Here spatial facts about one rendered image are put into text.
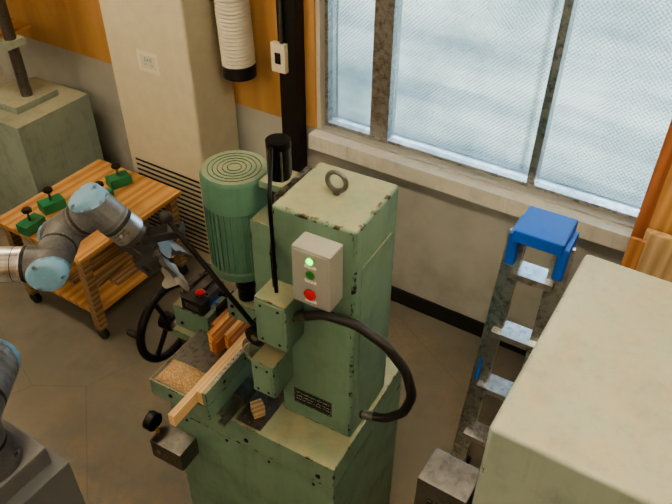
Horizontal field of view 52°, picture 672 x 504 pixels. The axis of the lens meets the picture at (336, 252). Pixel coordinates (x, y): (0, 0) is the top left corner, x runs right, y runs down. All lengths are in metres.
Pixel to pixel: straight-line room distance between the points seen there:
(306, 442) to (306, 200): 0.73
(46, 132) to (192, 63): 1.13
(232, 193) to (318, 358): 0.48
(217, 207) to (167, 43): 1.62
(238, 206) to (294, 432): 0.68
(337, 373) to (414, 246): 1.58
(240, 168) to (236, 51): 1.47
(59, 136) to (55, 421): 1.61
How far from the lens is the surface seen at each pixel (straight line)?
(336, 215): 1.51
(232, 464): 2.23
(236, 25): 3.10
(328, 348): 1.75
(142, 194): 3.49
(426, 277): 3.36
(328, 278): 1.49
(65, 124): 4.09
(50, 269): 1.72
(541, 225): 2.19
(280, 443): 1.98
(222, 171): 1.71
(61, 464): 2.39
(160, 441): 2.26
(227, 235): 1.75
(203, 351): 2.09
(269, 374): 1.79
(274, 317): 1.64
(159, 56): 3.30
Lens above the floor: 2.40
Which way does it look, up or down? 39 degrees down
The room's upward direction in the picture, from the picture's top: straight up
